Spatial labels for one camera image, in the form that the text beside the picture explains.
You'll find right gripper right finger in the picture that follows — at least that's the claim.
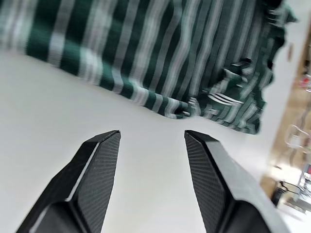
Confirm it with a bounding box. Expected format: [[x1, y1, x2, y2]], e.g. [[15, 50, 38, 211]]
[[184, 129, 292, 233]]

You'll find green white striped T-shirt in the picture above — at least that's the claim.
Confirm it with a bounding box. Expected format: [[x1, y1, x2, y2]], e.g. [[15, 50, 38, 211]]
[[0, 0, 299, 135]]

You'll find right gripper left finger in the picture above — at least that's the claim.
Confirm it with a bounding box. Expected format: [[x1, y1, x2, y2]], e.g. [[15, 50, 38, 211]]
[[16, 130, 121, 233]]

